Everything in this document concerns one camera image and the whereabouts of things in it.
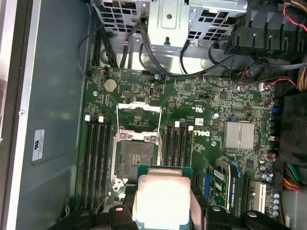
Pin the blue expansion slot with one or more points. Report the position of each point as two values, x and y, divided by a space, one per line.
207 187

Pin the white expansion slot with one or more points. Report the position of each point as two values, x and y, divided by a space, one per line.
261 197

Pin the black expansion slot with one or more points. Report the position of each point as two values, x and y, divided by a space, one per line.
247 196
196 178

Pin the black plastic shroud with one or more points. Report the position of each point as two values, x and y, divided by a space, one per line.
295 129

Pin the metal socket cover frame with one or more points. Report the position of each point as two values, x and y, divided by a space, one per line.
144 106

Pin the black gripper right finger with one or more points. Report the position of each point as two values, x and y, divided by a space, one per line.
216 218

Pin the white wall sticker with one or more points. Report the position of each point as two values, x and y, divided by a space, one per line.
38 146

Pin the black RAM slot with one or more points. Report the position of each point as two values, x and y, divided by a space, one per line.
87 155
189 143
177 143
170 143
107 155
93 155
183 143
100 155

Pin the black ribbed plastic bracket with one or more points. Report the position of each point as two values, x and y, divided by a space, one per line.
263 28

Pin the CPU socket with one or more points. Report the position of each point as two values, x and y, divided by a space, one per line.
136 155

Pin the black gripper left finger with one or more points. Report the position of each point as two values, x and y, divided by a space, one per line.
120 218

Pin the silver CPU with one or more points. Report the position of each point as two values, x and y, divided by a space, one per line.
163 201

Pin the silver drive cage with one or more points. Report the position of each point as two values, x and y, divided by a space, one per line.
168 28

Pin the black open PC case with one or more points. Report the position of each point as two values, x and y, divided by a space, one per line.
55 95

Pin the silver chipset heatsink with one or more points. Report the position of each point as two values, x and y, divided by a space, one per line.
238 135

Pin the round coin battery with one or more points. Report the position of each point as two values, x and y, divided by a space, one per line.
110 85

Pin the black graphics card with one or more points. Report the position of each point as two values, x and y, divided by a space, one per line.
233 187

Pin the thin metal locking lever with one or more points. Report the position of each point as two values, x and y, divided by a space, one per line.
160 151
102 201

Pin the green motherboard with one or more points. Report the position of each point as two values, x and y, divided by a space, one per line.
211 105

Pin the silver power supply unit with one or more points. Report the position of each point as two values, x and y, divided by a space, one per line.
295 210

